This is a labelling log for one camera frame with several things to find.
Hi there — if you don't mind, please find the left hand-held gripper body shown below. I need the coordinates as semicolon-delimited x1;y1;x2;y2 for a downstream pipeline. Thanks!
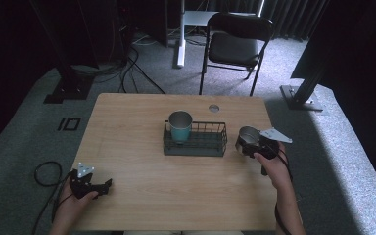
69;162;96;200

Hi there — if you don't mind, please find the silver metal cup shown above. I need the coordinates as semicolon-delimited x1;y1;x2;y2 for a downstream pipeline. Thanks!
235;125;262;155

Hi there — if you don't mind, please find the black wire basket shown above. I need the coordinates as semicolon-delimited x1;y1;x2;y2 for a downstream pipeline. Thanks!
162;119;228;157

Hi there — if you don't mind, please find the teal metal cup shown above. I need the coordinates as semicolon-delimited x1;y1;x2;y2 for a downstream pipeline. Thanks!
167;110;194;145

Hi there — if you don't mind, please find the person's left hand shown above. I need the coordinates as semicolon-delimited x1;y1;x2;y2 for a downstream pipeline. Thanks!
52;181;100;227

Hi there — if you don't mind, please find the person's right hand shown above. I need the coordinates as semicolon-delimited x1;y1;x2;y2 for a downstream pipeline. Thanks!
253;141;294;191

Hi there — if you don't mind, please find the black metal stand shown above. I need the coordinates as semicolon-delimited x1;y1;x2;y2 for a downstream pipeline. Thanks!
279;0;332;113
28;0;96;105

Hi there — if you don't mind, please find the black folding chair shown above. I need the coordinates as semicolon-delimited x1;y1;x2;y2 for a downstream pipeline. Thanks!
198;12;274;97

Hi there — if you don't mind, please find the dark equipment cabinet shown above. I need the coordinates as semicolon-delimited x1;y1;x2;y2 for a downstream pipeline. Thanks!
111;0;169;64

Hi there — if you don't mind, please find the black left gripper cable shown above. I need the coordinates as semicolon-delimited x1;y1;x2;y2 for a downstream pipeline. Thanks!
31;161;76;235

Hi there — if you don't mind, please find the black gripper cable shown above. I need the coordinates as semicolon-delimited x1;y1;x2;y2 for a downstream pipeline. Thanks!
31;161;76;235
273;148;296;235

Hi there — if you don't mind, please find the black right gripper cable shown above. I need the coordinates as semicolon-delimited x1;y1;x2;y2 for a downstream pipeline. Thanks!
273;148;296;235

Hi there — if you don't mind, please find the bundle of black floor cables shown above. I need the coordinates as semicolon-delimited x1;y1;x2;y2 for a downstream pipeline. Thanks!
71;32;166;96

